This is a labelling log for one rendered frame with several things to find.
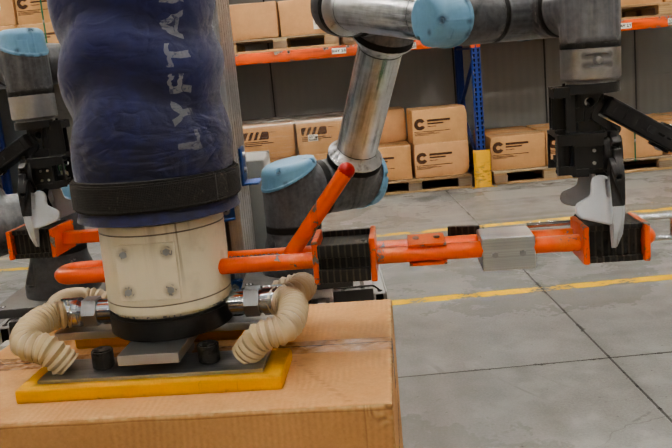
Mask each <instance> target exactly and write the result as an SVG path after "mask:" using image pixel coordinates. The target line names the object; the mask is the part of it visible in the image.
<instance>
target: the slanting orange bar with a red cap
mask: <svg viewBox="0 0 672 448"><path fill-rule="evenodd" d="M354 174H355V168H354V166H353V165H352V164H351V163H349V162H343V163H341V164H340V165H339V167H338V169H337V171H336V172H335V174H334V175H333V177H332V178H331V180H330V181H329V183H328V185H327V186H326V188H325V189H324V191H323V192H322V194H321V195H320V197H319V198H318V200H317V201H316V203H315V204H314V206H313V207H312V209H311V210H310V212H309V213H308V215H307V216H306V218H305V219H304V221H303V222H302V224H301V225H300V227H299V228H298V230H297V231H296V233H295V235H294V236H293V238H292V239H291V241H290V242H289V244H288V245H287V247H286V248H285V250H284V251H283V253H282V254H292V253H302V251H303V250H304V248H305V246H306V245H307V243H308V242H309V240H310V239H311V237H312V236H313V234H314V233H315V231H316V230H317V228H318V227H319V225H320V224H321V222H322V221H323V219H324V218H325V216H326V215H327V213H328V212H329V210H330V209H331V207H332V206H333V204H334V203H335V201H336V200H337V198H338V197H339V195H340V194H341V192H342V191H343V189H344V188H345V186H346V185H347V183H348V182H349V180H350V179H351V178H352V177H353V175H354Z"/></svg>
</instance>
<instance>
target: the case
mask: <svg viewBox="0 0 672 448"><path fill-rule="evenodd" d="M278 348H290V349H291V351H292V361H291V364H290V367H289V370H288V373H287V376H286V379H285V382H284V385H283V388H282V389H279V390H261V391H242V392H224V393H206V394H187V395H169V396H151V397H132V398H114V399H95V400H77V401H59V402H40V403H22V404H18V403H17V402H16V396H15V391H16V390H17V389H18V388H19V387H20V386H21V385H22V384H23V383H25V382H26V381H27V380H28V379H29V378H30V377H31V376H33V375H34V374H35V373H36V372H37V371H38V370H39V369H40V368H42V364H41V365H38V364H35V363H34V362H33V363H30V362H28V361H23V360H21V359H20V358H19V356H16V355H14V354H13V353H12V352H11V350H10V344H9V345H8V346H6V347H5V348H4V349H2V350H1V351H0V448H403V437H402V424H401V411H400V398H399V385H398V373H397V360H396V347H395V334H394V321H393V309H392V301H391V300H390V299H384V300H369V301H353V302H337V303H322V304H309V311H308V318H307V322H306V324H305V327H304V328H303V330H302V332H301V334H300V335H299V336H297V338H296V339H295V340H294V341H292V342H289V341H288V343H287V344H286V345H285V346H281V345H279V347H278Z"/></svg>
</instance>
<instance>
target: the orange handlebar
mask: <svg viewBox="0 0 672 448"><path fill-rule="evenodd" d="M530 231H531V232H532V233H533V234H534V236H535V246H534V248H535V251H536V254H540V253H555V252H570V251H580V250H581V238H580V235H579V234H574V232H573V229H572V228H559V229H544V230H530ZM62 240H63V244H79V243H93V242H100V241H99V234H98V228H96V229H82V230H68V231H64V232H63V233H62ZM376 246H377V248H376V260H377V264H389V263H404V262H409V264H410V266H411V267H412V266H427V265H442V264H447V263H448V262H447V260H449V259H464V258H479V257H482V253H483V249H482V246H481V242H480V241H478V237H477V234H471V235H457V236H444V234H443V232H440V233H425V234H411V235H407V239H398V240H384V241H376ZM285 248H286V247H282V248H267V249H252V250H238V251H228V258H222V259H221V260H220V262H219V265H218V269H219V272H220V273H221V274H237V273H252V272H268V271H283V270H298V269H313V261H312V250H311V246H305V248H304V250H303V251H302V253H292V254H282V253H283V251H284V250H285ZM272 253H274V254H276V253H278V254H277V255H267V254H272ZM255 254H256V255H259V254H261V255H263V254H266V255H263V256H254V255H255ZM238 255H239V256H242V255H244V256H246V255H248V257H237V256H238ZM250 255H253V256H250ZM229 256H231V257H233V256H236V257H233V258H229ZM54 277H55V280H56V281H57V282H59V283H61V284H66V285H71V284H86V283H101V282H105V277H104V270H103V262H102V260H92V261H79V262H72V263H68V264H65V265H63V266H61V267H59V268H58V269H57V270H56V271H55V273H54Z"/></svg>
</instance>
